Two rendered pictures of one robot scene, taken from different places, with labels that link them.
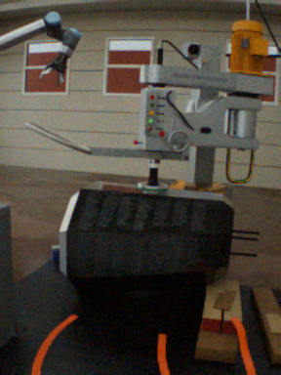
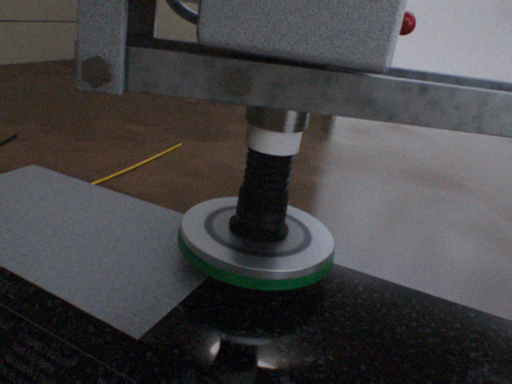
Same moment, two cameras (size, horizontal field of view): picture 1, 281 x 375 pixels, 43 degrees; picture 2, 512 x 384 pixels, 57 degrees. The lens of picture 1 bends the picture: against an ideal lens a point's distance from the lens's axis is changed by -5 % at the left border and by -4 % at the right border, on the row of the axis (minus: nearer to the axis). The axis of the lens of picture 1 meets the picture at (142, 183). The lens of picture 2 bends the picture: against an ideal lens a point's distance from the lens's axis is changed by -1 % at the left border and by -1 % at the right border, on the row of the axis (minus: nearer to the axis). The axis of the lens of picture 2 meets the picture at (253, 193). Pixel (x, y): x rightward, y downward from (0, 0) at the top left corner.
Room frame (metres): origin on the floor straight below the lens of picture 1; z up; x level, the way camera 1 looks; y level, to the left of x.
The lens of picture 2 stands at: (3.16, 0.01, 1.21)
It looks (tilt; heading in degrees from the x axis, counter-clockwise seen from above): 23 degrees down; 190
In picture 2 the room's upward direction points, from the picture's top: 9 degrees clockwise
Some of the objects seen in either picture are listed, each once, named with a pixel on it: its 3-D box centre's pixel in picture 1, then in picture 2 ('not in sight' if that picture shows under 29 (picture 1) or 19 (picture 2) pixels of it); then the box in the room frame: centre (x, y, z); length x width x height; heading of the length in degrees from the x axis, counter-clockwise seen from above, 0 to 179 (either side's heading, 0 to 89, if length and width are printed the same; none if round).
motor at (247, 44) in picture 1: (248, 49); not in sight; (2.70, -0.72, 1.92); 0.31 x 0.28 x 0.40; 12
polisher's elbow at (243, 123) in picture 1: (243, 123); not in sight; (2.71, -0.72, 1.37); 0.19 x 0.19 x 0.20
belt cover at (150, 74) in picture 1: (206, 82); not in sight; (2.65, -0.42, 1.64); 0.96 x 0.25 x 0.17; 102
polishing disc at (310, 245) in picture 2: (152, 185); (258, 232); (2.57, -0.07, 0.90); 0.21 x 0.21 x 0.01
